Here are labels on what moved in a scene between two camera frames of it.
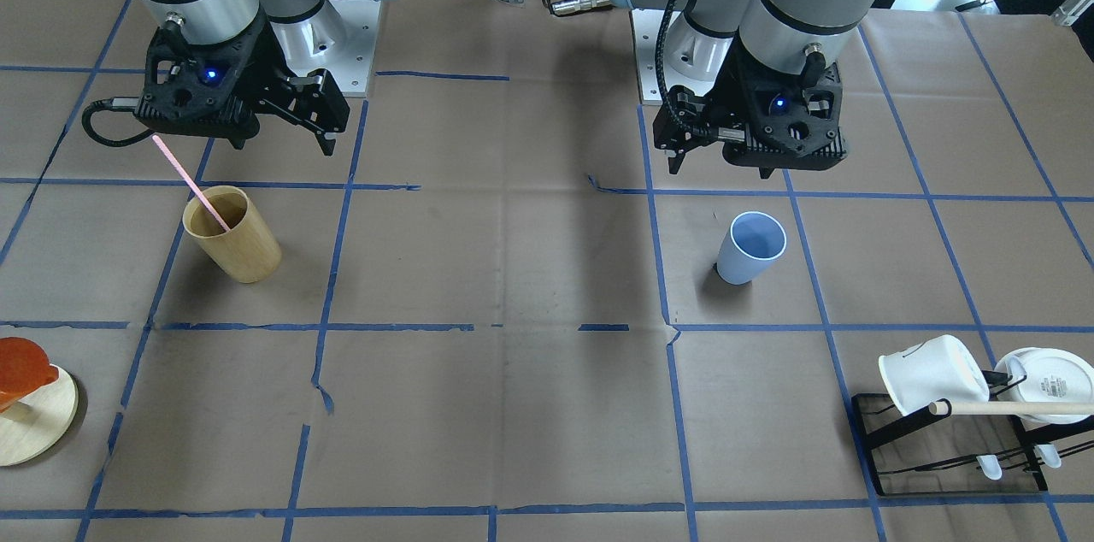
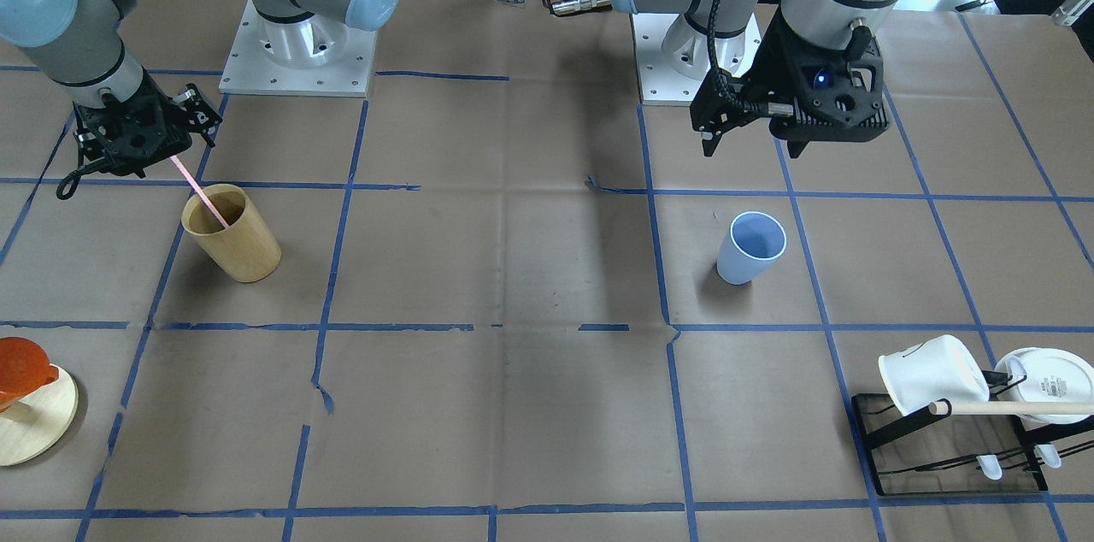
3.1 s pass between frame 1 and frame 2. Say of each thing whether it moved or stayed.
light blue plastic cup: stayed
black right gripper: moved
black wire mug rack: stayed
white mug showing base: stayed
